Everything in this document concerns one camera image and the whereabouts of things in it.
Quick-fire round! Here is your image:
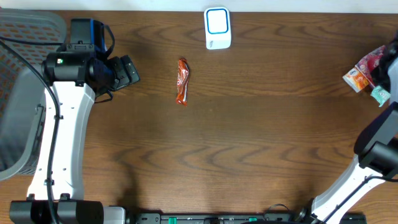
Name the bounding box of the red snack wrapper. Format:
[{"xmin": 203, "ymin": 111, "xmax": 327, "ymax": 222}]
[{"xmin": 175, "ymin": 58, "xmax": 190, "ymax": 106}]

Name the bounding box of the orange tissue pack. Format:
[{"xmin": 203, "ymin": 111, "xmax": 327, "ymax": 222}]
[{"xmin": 343, "ymin": 67, "xmax": 369, "ymax": 93}]

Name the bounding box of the purple Carefree pad package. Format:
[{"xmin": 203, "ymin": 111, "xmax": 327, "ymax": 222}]
[{"xmin": 355, "ymin": 45, "xmax": 386, "ymax": 88}]

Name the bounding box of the teal wipes packet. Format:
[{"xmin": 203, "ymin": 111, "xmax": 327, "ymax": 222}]
[{"xmin": 371, "ymin": 86, "xmax": 391, "ymax": 107}]

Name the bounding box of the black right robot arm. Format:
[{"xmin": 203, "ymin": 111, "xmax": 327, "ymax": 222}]
[{"xmin": 294, "ymin": 37, "xmax": 397, "ymax": 223}]

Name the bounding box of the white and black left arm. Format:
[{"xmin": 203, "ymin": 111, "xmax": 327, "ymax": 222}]
[{"xmin": 9, "ymin": 19, "xmax": 140, "ymax": 224}]

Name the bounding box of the white barcode scanner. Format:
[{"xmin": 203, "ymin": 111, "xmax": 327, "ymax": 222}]
[{"xmin": 203, "ymin": 7, "xmax": 232, "ymax": 50}]

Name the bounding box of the grey plastic mesh basket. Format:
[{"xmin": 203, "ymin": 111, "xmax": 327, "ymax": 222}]
[{"xmin": 1, "ymin": 9, "xmax": 67, "ymax": 180}]

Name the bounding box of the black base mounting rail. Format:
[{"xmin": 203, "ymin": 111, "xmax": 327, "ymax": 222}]
[{"xmin": 133, "ymin": 212, "xmax": 368, "ymax": 224}]

